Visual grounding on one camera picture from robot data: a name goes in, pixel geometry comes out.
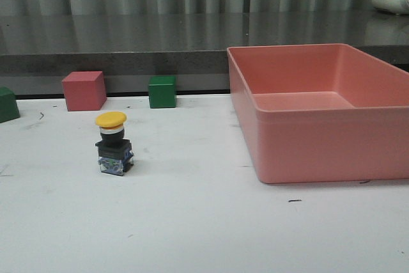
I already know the yellow push button switch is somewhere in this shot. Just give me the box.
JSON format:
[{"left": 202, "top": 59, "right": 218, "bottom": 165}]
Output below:
[{"left": 95, "top": 111, "right": 134, "bottom": 176}]

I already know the right green cube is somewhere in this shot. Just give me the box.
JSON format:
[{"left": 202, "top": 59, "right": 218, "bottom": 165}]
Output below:
[{"left": 148, "top": 75, "right": 176, "bottom": 109}]

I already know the green cube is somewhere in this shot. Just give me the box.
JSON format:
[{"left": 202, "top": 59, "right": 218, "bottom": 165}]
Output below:
[
  {"left": 0, "top": 86, "right": 20, "bottom": 123},
  {"left": 148, "top": 75, "right": 176, "bottom": 109}
]

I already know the pink plastic bin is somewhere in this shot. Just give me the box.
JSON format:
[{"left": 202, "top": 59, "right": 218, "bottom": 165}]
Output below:
[{"left": 227, "top": 43, "right": 408, "bottom": 183}]

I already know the far pink cube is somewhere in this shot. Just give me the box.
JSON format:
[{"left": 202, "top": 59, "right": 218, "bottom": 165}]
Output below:
[{"left": 61, "top": 71, "right": 107, "bottom": 111}]

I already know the grey stone counter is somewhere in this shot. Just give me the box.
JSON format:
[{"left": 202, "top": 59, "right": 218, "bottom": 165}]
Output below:
[{"left": 1, "top": 10, "right": 408, "bottom": 98}]

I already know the left green cube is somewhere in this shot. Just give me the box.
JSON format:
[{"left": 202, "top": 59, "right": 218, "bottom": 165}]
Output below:
[{"left": 0, "top": 86, "right": 20, "bottom": 123}]

